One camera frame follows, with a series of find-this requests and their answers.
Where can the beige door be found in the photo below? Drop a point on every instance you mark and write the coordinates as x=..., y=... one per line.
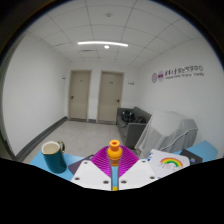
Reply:
x=109, y=96
x=79, y=95

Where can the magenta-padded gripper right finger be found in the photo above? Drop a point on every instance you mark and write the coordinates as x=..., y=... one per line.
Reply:
x=138, y=173

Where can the black bag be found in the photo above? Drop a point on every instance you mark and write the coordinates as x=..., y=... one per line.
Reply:
x=128, y=116

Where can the long ceiling light strip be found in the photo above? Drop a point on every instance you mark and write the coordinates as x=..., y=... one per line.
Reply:
x=100, y=43

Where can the grey sofa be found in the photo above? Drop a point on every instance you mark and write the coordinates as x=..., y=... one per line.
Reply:
x=131, y=133

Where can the orange charger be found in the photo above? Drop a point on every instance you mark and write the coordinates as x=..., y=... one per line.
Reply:
x=114, y=154

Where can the small round ceiling light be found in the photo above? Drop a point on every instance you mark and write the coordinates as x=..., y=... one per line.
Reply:
x=106, y=47

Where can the white rainbow-print mouse pad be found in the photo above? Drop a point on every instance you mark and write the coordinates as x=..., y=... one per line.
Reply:
x=168, y=165

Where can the wall lettering sign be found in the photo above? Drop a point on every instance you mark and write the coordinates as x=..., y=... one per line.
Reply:
x=180, y=74

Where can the white cloth-covered furniture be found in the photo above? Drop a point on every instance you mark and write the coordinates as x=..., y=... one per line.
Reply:
x=166, y=131

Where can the teal mug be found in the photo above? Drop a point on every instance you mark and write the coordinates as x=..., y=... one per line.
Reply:
x=55, y=160

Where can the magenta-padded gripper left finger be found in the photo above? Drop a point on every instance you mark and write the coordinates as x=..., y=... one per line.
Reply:
x=90, y=175

